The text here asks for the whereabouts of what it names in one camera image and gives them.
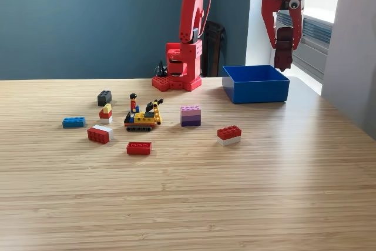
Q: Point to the red and white tipped brick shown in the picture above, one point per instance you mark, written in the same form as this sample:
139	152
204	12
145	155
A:
98	136

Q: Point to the blue flat building brick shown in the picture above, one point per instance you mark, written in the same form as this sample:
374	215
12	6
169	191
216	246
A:
73	123

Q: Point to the dark red toy car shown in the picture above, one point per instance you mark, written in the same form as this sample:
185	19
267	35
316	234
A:
283	54

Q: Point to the grey window vent unit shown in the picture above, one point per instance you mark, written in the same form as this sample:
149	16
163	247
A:
311	51

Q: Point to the yellow red white brick stack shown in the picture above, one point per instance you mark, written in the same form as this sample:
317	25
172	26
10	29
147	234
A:
105	114

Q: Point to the small yellow toy digger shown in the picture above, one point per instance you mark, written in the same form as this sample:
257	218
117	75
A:
142	118

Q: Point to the dark folded chair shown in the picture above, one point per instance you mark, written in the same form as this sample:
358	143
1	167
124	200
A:
216	51

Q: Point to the red on white brick stack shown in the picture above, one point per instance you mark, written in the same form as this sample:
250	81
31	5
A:
229	133

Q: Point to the blue plastic bin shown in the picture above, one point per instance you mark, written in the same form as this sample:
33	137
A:
258	90

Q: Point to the pink and purple brick stack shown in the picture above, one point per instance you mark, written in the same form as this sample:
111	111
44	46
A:
191	117

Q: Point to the toy figure red shirt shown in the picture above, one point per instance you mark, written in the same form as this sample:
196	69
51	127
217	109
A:
133	104

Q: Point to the red building brick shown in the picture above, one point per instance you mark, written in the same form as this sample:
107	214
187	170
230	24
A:
138	148

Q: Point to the black building brick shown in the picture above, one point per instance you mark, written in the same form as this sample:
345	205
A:
104	98

